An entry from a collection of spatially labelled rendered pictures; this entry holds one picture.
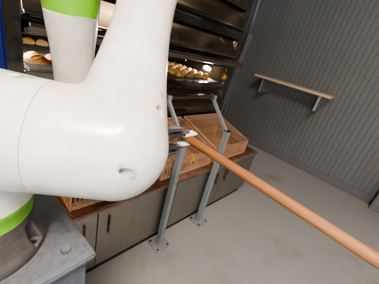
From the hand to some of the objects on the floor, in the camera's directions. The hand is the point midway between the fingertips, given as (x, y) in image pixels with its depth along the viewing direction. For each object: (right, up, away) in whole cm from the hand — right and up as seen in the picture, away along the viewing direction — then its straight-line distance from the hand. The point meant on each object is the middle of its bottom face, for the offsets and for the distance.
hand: (187, 138), depth 82 cm
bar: (-36, -81, +97) cm, 131 cm away
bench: (-38, -69, +121) cm, 145 cm away
